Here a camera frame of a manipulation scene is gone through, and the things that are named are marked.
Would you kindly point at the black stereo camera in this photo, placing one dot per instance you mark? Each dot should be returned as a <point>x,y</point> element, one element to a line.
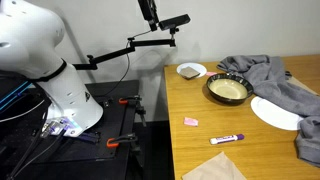
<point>174,22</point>

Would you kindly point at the dark rimmed cream bowl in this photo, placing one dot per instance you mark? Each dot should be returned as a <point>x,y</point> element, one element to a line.
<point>228,89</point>

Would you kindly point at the black camera bracket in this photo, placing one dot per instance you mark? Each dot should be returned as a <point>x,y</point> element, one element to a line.
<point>148,10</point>

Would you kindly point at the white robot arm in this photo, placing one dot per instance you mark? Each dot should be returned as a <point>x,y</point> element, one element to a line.
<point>33,36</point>

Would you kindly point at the small pink packet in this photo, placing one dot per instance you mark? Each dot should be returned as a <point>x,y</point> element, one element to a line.
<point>211,73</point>

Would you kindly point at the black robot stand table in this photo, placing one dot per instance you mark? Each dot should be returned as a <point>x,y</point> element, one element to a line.
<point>110,116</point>

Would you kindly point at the brown square sponge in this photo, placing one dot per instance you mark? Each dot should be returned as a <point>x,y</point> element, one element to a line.
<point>190,72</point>

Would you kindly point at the small white plate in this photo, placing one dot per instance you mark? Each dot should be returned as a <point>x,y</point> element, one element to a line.
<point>197,68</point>

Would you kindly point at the beige paper sheet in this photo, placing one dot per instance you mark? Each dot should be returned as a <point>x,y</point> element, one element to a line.
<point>302,86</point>

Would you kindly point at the large white plate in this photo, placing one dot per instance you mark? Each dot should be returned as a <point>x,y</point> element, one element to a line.
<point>273,115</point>

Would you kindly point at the grey sweater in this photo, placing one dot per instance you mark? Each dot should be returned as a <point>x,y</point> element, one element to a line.
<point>276,83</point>

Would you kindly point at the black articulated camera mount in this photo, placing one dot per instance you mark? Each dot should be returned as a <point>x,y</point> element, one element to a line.
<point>113,54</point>

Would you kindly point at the black box with blue stripes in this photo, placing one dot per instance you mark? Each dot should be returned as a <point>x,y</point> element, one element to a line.
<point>11,93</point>

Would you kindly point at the pink paper packet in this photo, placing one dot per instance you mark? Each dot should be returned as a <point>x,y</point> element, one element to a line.
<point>190,121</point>

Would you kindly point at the beige napkin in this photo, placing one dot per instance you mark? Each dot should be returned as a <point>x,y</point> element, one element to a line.
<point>216,168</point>

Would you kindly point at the purple marker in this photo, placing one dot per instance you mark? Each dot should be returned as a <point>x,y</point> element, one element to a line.
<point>226,139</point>

